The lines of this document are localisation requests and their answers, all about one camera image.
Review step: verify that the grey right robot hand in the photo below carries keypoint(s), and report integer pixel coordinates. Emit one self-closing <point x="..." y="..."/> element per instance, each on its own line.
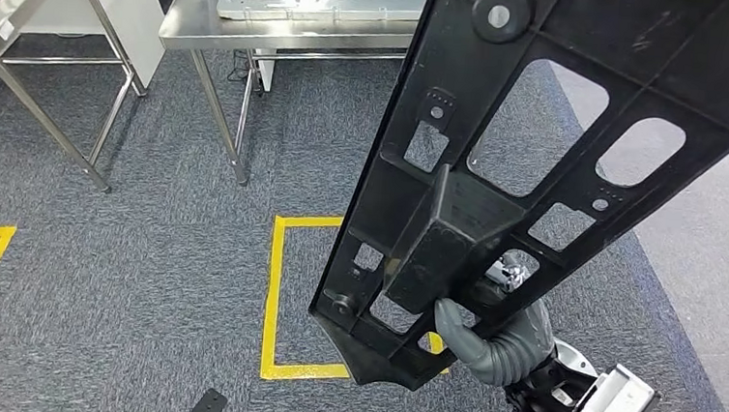
<point x="460" y="346"/>

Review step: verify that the black plastic frame part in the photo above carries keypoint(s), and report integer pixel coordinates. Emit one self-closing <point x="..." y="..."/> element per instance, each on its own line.
<point x="438" y="254"/>

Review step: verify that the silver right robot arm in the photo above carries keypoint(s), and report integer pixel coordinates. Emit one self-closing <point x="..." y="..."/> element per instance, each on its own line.
<point x="521" y="350"/>

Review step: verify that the stainless steel workbench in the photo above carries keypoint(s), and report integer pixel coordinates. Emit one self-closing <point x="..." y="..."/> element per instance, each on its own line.
<point x="31" y="8"/>
<point x="287" y="32"/>

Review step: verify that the white cabinet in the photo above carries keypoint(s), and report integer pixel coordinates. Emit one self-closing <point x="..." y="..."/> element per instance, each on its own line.
<point x="128" y="8"/>

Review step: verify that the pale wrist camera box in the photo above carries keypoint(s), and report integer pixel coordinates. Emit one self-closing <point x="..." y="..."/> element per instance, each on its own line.
<point x="614" y="405"/>

